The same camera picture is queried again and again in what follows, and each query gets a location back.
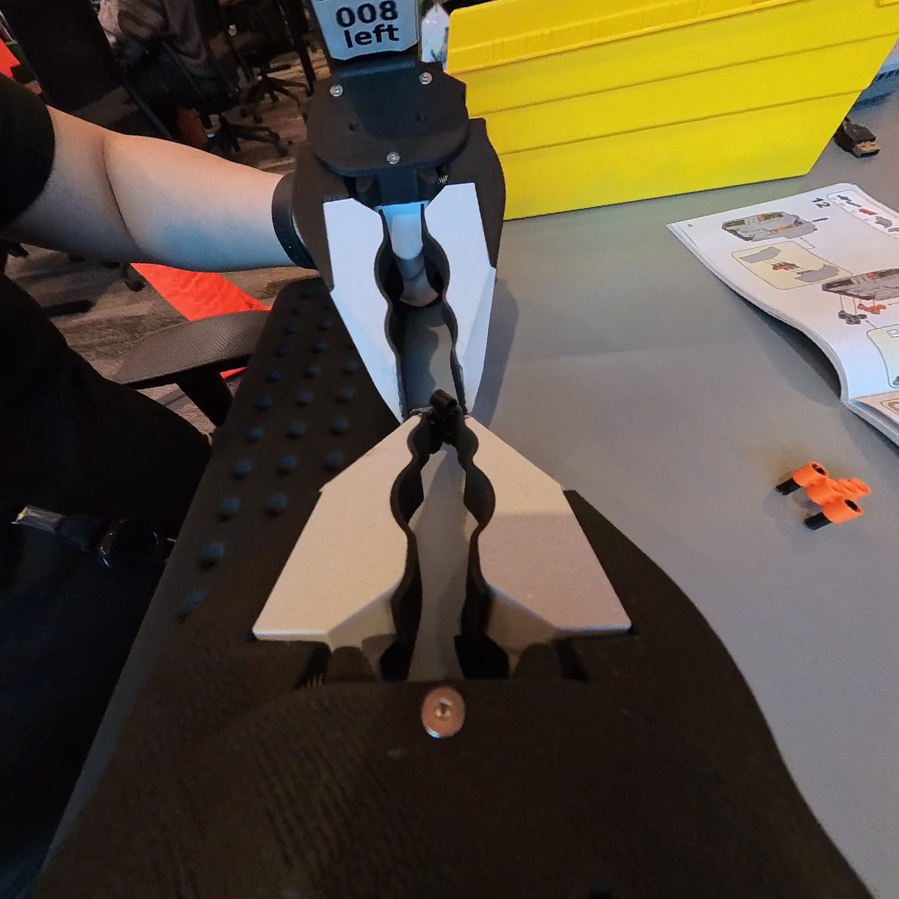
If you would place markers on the orange connector with black pins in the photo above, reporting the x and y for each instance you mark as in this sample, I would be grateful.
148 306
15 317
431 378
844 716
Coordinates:
825 495

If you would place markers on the black office chair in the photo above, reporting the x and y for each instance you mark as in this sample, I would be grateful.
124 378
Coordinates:
189 344
267 77

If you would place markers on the grey desk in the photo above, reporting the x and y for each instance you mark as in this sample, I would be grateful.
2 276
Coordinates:
632 351

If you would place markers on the black dimpled edge pad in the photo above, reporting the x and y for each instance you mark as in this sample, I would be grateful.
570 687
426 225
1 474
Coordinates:
281 435

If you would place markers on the grey blue device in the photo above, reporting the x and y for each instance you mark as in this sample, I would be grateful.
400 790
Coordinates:
886 81

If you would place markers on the black USB plug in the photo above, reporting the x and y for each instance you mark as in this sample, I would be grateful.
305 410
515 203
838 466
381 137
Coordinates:
857 138

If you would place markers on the black wristband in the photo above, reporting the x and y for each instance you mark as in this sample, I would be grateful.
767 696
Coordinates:
284 221

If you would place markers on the open instruction booklet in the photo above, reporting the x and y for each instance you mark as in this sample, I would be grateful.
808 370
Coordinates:
772 281

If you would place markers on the person's black clothing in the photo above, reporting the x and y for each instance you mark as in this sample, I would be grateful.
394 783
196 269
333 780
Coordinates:
84 456

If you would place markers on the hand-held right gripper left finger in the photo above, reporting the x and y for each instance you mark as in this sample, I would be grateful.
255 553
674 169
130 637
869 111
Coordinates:
337 562

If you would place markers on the red floor sheet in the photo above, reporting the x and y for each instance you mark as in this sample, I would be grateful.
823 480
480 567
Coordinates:
189 288

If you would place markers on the person's left hand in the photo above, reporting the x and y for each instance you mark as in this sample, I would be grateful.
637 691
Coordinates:
421 284

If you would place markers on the black cross connector piece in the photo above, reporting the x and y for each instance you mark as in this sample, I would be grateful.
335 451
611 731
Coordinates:
442 414

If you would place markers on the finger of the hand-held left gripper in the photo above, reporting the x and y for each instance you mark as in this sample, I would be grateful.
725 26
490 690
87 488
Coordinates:
351 281
470 281

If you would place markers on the yellow plastic bin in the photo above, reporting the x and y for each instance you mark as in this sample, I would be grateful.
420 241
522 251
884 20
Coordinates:
667 126

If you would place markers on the person's left forearm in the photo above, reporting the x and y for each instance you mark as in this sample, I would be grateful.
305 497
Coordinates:
154 204

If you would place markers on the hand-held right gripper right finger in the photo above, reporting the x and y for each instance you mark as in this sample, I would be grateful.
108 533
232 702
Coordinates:
541 562

